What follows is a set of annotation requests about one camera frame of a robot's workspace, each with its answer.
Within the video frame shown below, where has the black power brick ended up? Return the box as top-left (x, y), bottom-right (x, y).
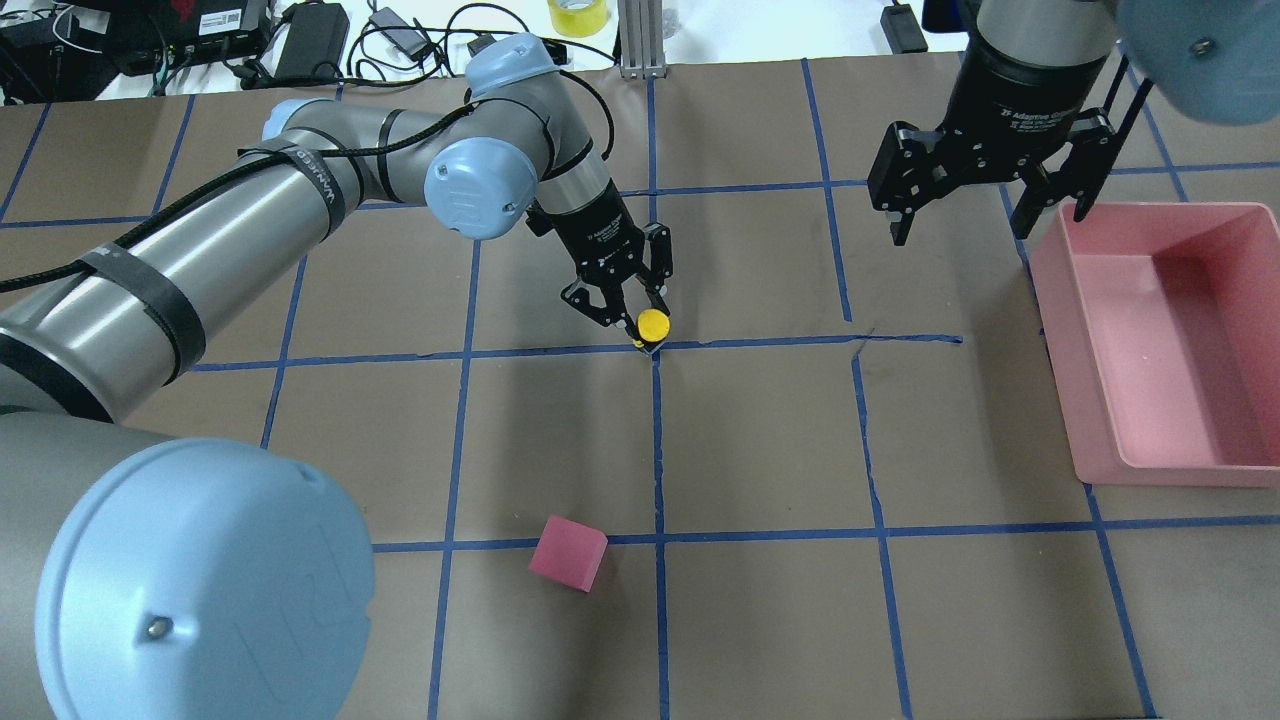
top-left (273, 1), bottom-right (349, 85)

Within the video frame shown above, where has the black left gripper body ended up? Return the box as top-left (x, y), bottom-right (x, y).
top-left (559, 184), bottom-right (673, 325)

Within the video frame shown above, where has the yellow button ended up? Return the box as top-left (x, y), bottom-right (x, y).
top-left (634, 307), bottom-right (671, 354)

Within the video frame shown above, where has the black electronics box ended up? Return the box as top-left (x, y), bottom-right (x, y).
top-left (101, 1), bottom-right (273, 76)

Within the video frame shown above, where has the pink foam cube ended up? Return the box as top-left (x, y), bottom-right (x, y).
top-left (527, 515), bottom-right (608, 593)

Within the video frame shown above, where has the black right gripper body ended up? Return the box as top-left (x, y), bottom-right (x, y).
top-left (867, 35), bottom-right (1117, 217)

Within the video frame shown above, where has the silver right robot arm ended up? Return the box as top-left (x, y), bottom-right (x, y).
top-left (650, 1), bottom-right (1277, 333)

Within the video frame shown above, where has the pink plastic bin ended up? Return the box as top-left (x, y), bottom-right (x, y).
top-left (1029, 202), bottom-right (1279, 488)

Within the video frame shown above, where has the black power adapter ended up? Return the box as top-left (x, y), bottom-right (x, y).
top-left (879, 1), bottom-right (931, 55)

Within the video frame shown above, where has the aluminium frame post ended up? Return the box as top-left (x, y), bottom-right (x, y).
top-left (617, 1), bottom-right (668, 81)

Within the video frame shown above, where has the yellow tape roll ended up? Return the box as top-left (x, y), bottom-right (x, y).
top-left (547, 0), bottom-right (611, 38)

